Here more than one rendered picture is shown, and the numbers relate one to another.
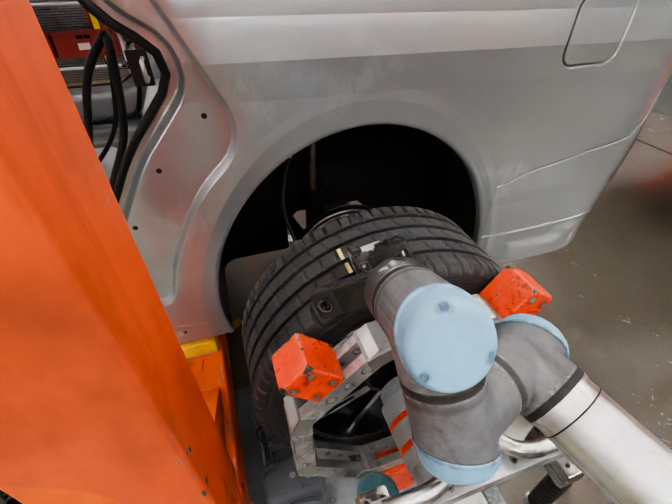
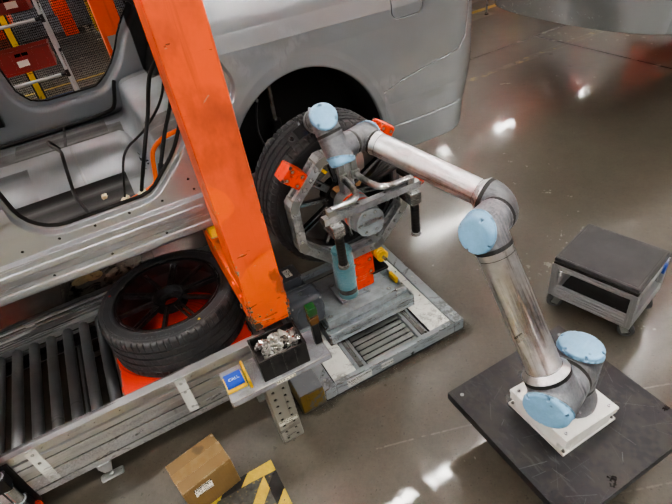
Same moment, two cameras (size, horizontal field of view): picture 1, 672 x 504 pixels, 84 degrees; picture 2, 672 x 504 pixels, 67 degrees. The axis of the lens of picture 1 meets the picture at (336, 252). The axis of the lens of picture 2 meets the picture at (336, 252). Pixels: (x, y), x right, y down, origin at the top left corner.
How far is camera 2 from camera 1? 1.44 m
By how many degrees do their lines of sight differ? 3
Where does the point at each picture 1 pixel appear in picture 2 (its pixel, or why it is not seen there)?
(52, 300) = (228, 110)
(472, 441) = (339, 146)
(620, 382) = (538, 231)
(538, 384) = (364, 135)
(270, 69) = (245, 51)
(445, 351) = (322, 117)
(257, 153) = (245, 93)
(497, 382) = (347, 134)
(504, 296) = not seen: hidden behind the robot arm
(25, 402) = (218, 145)
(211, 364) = not seen: hidden behind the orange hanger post
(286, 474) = (296, 294)
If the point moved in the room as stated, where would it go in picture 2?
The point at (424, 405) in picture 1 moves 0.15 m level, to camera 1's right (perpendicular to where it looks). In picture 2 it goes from (323, 139) to (367, 130)
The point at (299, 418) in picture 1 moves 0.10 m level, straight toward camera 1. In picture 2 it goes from (292, 201) to (300, 214)
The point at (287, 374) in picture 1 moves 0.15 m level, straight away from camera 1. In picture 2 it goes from (282, 174) to (271, 158)
